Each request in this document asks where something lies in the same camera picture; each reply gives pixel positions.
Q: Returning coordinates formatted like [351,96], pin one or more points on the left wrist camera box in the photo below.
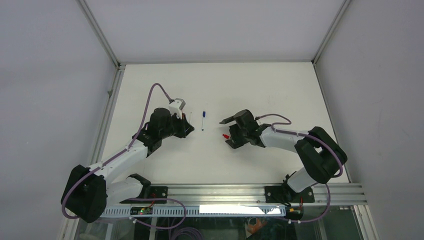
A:
[176,107]

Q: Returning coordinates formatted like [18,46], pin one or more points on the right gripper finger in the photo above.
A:
[227,120]
[235,144]

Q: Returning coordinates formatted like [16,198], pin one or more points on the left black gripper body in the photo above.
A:
[176,127]

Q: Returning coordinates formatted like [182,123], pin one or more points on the orange object under table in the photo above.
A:
[255,224]

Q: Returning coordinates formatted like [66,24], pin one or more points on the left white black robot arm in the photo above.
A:
[90,190]

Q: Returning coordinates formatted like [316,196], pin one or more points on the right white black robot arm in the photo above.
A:
[322,158]

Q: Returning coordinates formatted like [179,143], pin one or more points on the white slotted cable duct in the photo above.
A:
[196,211]

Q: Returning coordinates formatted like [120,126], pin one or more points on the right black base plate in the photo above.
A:
[279,194]

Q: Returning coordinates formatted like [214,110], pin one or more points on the white blue-tip pen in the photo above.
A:
[203,120]

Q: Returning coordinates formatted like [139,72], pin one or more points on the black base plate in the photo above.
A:
[151,192]
[279,194]

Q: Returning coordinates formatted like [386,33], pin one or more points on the aluminium mounting rail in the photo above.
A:
[341,194]

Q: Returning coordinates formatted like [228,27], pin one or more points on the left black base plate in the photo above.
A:
[151,192]

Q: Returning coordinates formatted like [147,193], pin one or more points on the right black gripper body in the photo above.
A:
[237,134]

